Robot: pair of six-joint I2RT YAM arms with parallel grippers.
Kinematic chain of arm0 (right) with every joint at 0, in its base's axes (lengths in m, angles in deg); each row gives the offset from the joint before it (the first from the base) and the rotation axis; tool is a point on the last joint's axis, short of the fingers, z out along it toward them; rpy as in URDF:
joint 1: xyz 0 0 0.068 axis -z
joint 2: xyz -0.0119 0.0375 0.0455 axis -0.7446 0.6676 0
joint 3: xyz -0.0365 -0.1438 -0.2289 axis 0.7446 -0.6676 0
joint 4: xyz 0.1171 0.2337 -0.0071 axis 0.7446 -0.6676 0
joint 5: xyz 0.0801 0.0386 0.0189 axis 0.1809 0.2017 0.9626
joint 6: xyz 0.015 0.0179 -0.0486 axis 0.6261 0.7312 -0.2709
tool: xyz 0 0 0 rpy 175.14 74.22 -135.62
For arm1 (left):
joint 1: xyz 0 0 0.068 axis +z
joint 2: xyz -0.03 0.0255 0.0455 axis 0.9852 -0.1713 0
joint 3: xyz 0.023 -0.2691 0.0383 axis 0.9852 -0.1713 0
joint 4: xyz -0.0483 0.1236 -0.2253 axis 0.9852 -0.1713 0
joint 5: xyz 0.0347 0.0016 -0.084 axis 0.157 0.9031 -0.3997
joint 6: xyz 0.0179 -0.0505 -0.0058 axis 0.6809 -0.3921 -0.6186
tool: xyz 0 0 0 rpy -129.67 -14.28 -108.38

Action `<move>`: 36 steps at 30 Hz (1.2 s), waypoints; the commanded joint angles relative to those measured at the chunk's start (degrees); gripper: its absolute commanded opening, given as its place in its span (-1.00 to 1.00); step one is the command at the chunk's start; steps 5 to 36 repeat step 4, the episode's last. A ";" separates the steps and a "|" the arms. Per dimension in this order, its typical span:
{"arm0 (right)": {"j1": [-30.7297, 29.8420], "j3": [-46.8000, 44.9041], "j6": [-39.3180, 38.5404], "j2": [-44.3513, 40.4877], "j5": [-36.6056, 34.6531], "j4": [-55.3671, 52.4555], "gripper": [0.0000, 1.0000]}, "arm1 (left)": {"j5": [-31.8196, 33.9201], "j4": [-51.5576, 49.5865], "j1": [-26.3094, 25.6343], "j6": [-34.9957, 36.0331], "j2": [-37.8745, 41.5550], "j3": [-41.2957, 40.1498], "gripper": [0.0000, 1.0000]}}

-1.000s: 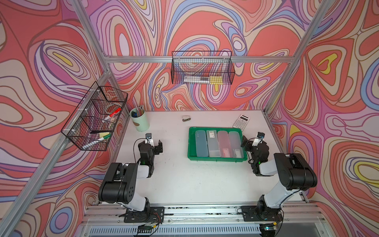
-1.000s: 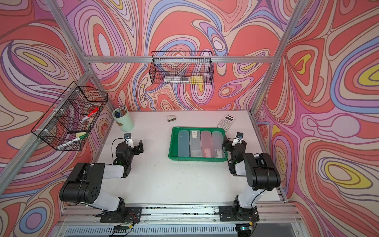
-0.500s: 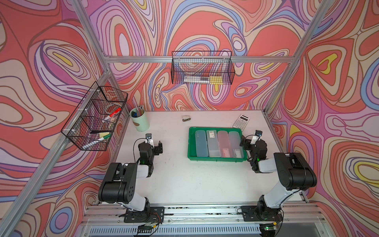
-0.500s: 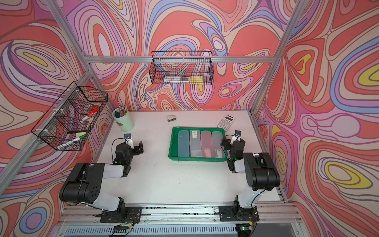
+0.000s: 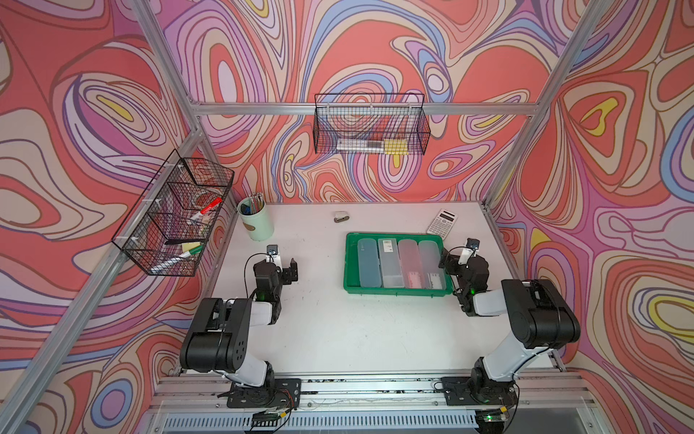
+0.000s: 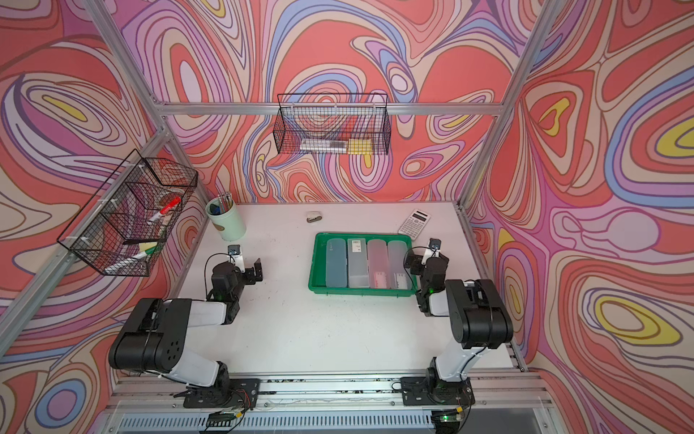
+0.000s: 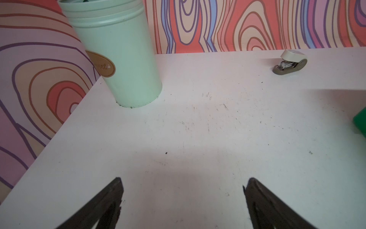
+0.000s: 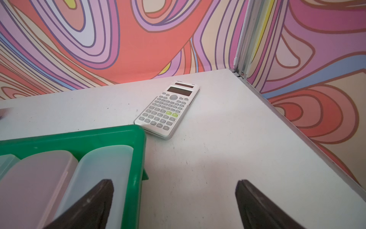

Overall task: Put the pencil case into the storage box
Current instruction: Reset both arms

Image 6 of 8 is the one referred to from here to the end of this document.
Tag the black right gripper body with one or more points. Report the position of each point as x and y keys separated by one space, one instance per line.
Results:
x=417 y=268

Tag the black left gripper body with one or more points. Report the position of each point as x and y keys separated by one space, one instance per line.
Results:
x=239 y=281

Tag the white translucent pencil case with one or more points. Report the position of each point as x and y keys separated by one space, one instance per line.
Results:
x=398 y=276

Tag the pink pencil case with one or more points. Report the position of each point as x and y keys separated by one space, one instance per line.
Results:
x=378 y=264

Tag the green plastic storage tray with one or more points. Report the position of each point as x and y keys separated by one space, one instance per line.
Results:
x=316 y=281

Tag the clear frosted pencil case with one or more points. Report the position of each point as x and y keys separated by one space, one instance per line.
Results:
x=358 y=274

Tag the teal pencil case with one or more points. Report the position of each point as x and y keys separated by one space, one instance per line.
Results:
x=336 y=264

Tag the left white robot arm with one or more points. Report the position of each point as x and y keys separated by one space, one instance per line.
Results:
x=153 y=341

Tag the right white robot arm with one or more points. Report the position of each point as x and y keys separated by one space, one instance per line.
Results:
x=479 y=322

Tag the clear box in basket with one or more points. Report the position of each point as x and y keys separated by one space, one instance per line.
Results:
x=323 y=146

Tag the yellow box in basket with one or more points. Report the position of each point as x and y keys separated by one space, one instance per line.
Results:
x=361 y=147

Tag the white scientific calculator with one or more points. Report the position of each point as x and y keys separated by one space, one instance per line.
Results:
x=414 y=224

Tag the green pen cup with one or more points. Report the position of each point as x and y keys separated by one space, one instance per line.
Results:
x=225 y=216

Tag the red marker in basket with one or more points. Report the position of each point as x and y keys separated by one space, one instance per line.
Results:
x=170 y=207

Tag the green white marker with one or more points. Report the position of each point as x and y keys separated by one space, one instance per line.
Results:
x=130 y=262

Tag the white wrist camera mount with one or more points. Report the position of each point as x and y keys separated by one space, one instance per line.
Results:
x=432 y=248

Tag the left wire basket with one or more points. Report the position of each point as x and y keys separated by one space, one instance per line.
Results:
x=113 y=225

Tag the wire basket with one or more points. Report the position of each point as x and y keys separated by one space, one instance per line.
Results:
x=113 y=225
x=332 y=115

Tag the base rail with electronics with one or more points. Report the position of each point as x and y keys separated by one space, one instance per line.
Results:
x=506 y=401

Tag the back wire basket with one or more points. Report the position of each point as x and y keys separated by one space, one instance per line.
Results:
x=332 y=115

